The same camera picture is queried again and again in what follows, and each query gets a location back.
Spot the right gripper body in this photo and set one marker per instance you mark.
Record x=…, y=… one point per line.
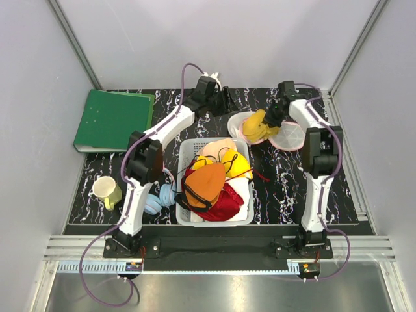
x=273, y=117

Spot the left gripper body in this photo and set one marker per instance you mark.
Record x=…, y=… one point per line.
x=219, y=103

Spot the white pink mesh laundry bag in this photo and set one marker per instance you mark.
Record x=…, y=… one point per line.
x=290, y=138

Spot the yellow mesh bra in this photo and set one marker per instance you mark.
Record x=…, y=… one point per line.
x=255, y=130

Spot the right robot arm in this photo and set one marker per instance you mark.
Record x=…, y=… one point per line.
x=321, y=160

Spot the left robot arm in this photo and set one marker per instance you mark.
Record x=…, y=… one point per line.
x=143, y=161

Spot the red satin bra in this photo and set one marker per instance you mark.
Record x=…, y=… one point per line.
x=227, y=206

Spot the pink blue cat-ear headphones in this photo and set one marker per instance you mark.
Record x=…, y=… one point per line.
x=166, y=197

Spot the yellow-green plastic cup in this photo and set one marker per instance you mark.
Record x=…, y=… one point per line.
x=106, y=189

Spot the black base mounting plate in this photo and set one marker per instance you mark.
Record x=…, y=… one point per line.
x=209, y=249

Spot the green ring binder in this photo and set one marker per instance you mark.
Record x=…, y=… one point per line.
x=109, y=118

